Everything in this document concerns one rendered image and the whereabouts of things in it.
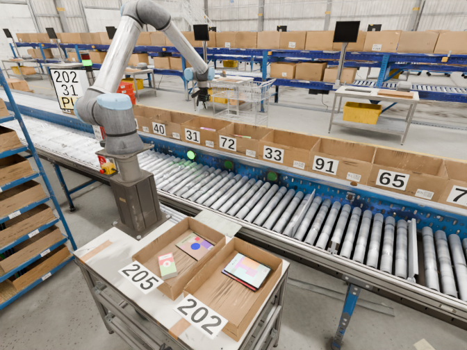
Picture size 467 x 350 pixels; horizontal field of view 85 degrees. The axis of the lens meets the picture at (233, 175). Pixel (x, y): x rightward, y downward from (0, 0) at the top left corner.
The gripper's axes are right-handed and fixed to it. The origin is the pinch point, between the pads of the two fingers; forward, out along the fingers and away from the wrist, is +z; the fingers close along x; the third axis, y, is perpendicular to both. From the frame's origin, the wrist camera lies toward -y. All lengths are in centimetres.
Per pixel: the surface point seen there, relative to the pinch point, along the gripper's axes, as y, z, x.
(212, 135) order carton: 15.5, 17.4, -8.1
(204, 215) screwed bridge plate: 53, 42, -73
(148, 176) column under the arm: 31, 10, -93
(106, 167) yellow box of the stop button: -38, 31, -75
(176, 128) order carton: -24.5, 17.9, -8.1
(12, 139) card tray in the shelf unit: -63, 0, -115
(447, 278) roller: 181, 41, -54
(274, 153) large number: 72, 21, -8
